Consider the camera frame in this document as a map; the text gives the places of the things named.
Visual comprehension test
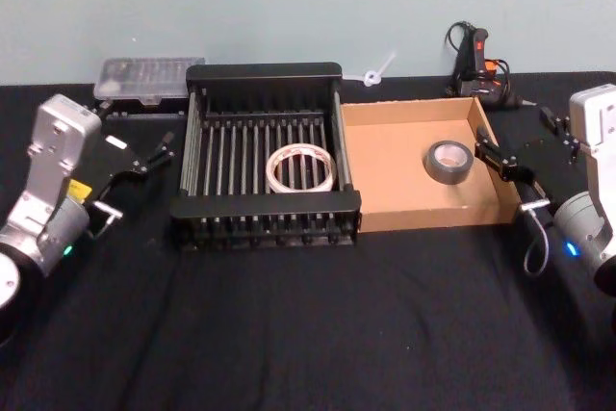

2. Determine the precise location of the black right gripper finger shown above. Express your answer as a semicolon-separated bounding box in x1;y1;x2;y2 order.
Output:
539;106;581;163
474;125;520;182

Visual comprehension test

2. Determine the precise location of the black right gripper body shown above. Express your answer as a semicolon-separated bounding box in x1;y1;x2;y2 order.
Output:
502;140;591;214

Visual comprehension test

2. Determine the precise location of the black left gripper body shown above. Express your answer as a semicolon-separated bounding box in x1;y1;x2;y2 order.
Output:
66;130;146;240

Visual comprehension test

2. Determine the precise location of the clear plastic case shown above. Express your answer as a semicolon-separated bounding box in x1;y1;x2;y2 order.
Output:
91;57;207;107

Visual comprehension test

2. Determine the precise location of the roll of silver tape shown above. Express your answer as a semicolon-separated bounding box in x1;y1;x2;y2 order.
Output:
423;140;475;186

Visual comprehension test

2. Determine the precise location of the shallow brown cardboard tray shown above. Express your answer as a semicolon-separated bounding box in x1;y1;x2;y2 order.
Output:
339;95;524;234

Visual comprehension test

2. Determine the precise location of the roll of white tape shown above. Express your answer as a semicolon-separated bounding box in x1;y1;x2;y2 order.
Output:
265;143;334;194

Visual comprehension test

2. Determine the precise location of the black rack with steel bars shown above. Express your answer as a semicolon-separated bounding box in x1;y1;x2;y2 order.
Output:
168;62;363;252

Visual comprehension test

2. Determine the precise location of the small white three-armed piece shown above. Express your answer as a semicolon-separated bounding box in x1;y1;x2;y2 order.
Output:
344;49;398;88

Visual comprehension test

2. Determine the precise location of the black table cloth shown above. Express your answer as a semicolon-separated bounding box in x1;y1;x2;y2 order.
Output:
0;71;616;411

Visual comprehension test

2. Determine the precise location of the thin dark right wrist cable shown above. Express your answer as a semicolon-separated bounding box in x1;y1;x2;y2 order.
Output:
519;198;554;280

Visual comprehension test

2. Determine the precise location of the thin dark wrist cable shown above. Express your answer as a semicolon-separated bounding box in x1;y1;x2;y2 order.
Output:
89;201;125;239
519;198;554;280

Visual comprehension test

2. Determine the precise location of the thin dark left wrist cable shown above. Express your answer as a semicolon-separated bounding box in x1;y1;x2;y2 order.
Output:
89;201;125;239

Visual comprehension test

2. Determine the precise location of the black corded tool red switch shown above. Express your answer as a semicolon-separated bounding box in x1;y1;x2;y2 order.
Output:
443;20;536;112

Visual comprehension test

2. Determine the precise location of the pale grey wall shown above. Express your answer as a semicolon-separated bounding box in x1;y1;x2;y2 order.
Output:
0;0;616;90

